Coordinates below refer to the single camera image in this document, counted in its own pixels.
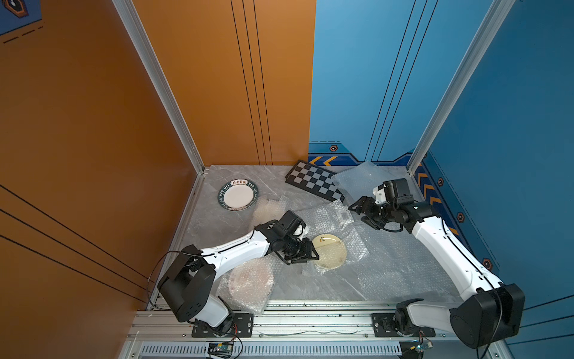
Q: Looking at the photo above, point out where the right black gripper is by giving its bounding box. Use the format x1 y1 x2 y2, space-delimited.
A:
347 195 398 229

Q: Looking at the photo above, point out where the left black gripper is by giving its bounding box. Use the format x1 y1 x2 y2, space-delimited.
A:
281 236 322 263

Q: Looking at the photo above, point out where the bubble wrap of green plate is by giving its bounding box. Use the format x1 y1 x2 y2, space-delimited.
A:
333 162 395 205

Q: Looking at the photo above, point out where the cream dinner plate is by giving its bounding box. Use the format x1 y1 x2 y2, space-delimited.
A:
312 234 348 271

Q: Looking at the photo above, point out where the bubble wrap of yellow plate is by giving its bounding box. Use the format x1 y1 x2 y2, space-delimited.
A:
351 215 461 304

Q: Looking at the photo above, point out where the bubble pink plate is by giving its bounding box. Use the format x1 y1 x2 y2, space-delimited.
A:
217 256 285 315

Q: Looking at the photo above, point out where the bubble white blue plate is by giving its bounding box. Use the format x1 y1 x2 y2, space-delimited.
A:
218 179 259 211

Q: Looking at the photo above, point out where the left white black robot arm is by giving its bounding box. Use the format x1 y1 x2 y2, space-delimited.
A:
156 211 320 334

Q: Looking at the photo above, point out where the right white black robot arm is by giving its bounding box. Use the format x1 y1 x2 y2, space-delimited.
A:
349 179 526 349

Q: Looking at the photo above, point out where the black white checkerboard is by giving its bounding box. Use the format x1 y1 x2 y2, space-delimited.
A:
285 160 345 202

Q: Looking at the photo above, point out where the left green circuit board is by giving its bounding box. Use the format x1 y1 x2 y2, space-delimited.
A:
206 342 234 359

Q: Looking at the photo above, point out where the green circuit board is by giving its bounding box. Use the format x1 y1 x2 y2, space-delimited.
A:
399 340 434 359
206 342 234 359

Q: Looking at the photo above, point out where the right green circuit board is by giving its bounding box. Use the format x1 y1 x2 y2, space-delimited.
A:
399 340 434 359

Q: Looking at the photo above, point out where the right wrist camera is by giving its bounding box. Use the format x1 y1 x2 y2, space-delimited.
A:
373 184 387 206

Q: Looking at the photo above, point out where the aluminium front rail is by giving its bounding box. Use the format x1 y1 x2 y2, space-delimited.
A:
123 301 467 344

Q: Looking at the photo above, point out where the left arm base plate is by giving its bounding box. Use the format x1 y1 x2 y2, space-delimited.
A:
191 313 254 338

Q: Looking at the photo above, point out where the white vented cable duct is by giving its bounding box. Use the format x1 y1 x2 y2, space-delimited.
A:
135 341 402 358

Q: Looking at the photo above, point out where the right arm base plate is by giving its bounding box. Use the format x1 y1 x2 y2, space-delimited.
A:
371 313 436 339

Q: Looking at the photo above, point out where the right aluminium corner post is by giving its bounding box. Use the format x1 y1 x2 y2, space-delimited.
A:
406 0 515 175

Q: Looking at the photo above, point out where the aluminium corner post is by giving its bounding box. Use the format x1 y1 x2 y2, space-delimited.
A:
406 0 515 175
112 0 205 176

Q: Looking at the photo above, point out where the left aluminium corner post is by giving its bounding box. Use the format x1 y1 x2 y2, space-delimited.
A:
112 0 205 176

